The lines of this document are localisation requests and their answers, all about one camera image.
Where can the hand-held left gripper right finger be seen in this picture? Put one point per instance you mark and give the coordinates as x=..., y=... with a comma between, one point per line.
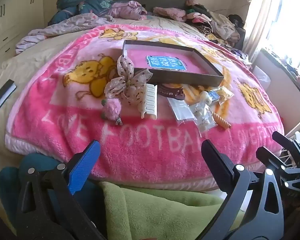
x=215, y=161

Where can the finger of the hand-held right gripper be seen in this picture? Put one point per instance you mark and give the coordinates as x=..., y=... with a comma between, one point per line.
x=285, y=141
x=272, y=158

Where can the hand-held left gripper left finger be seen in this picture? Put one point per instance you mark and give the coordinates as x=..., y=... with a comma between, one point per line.
x=83, y=165

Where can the bag of white earrings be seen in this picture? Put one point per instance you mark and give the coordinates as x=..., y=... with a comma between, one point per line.
x=205, y=120

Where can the pink pom-pom hair clip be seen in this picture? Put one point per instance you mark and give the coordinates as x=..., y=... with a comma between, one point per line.
x=111, y=111

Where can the brown hair claw clip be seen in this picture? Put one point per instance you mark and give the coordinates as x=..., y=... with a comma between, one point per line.
x=171, y=92

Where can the white hair claw clip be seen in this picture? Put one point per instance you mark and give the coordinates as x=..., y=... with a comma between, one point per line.
x=150, y=100

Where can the brown cardboard box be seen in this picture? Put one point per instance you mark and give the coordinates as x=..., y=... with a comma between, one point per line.
x=180, y=78

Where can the polka dot bow hair clip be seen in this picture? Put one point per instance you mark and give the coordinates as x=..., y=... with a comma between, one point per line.
x=130, y=80

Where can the pink printed blanket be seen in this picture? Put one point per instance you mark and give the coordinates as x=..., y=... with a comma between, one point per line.
x=77, y=120

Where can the clear plastic bag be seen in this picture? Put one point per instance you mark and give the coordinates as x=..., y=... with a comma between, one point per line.
x=181, y=110

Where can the blue box in plastic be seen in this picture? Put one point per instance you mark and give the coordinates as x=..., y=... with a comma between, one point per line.
x=213, y=96

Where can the yellow packet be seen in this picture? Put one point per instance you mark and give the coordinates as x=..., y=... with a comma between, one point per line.
x=226, y=93

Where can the white plastic container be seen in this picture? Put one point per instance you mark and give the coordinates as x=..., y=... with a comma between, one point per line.
x=262, y=75

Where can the teal cloth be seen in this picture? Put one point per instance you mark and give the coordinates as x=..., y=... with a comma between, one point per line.
x=7, y=180

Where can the green fleece blanket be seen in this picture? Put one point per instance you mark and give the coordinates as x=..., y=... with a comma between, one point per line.
x=152, y=212

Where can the black and white strip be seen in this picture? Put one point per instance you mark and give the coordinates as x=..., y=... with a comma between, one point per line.
x=3, y=97

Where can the bright window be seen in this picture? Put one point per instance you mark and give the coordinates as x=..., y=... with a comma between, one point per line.
x=293, y=25

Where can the cream curtain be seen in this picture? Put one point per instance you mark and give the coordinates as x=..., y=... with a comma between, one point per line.
x=261, y=15

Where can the lavender cloth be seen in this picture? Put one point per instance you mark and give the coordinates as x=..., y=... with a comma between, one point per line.
x=57, y=28

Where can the pile of mixed clothes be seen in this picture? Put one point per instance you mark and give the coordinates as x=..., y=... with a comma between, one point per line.
x=210, y=21

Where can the pink clothes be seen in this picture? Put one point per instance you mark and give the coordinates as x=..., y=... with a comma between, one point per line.
x=126, y=11

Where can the dark floral quilt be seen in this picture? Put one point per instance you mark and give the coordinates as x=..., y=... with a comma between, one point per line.
x=80, y=2

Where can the cream wardrobe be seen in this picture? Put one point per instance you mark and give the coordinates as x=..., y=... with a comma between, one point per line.
x=12, y=15

